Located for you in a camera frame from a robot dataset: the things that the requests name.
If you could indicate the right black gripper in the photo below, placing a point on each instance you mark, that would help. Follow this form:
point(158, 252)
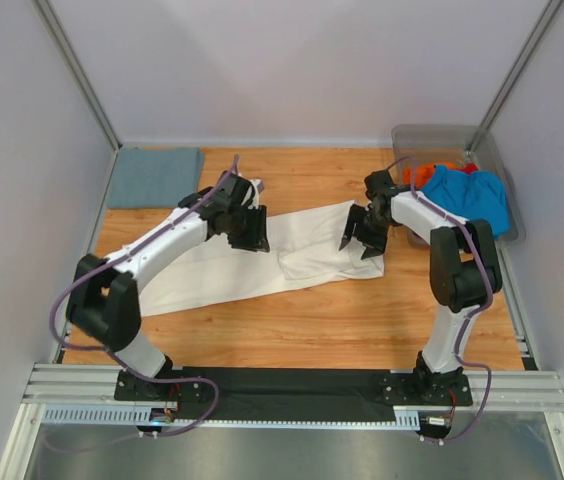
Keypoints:
point(354, 215)

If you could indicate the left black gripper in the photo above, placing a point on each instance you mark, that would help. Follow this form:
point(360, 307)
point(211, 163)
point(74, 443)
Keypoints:
point(257, 238)

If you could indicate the white t shirt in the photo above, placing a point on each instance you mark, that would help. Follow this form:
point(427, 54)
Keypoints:
point(304, 252)

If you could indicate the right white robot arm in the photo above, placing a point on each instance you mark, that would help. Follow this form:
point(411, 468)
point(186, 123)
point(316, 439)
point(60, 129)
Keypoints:
point(464, 270)

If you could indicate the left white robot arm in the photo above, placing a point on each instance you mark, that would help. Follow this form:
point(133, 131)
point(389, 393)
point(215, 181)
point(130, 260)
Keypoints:
point(104, 298)

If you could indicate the orange t shirt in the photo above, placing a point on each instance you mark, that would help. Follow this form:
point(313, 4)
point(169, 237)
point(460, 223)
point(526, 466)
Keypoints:
point(423, 173)

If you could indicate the blue t shirt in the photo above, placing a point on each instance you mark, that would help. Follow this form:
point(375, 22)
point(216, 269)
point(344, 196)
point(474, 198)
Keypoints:
point(474, 196)

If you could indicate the red t shirt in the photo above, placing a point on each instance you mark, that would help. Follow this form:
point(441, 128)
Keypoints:
point(471, 167)

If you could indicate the folded grey-blue t shirt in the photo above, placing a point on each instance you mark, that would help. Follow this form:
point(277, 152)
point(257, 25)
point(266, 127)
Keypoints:
point(151, 179)

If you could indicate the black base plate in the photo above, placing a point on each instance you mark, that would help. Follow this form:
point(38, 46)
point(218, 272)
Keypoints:
point(298, 395)

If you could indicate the aluminium frame rail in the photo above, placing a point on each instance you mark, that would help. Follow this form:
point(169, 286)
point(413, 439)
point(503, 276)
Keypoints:
point(510, 390)

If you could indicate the slotted cable duct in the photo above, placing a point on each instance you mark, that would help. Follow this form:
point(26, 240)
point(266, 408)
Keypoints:
point(57, 414)

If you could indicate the right corner aluminium post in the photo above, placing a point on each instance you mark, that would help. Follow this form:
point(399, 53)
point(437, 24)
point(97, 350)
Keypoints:
point(549, 14)

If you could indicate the corner aluminium post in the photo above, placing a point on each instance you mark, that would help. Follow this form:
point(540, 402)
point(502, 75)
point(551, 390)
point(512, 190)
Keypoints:
point(58, 34)
point(549, 14)

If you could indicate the left corner aluminium post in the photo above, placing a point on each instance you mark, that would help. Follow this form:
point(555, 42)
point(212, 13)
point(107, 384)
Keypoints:
point(58, 34)

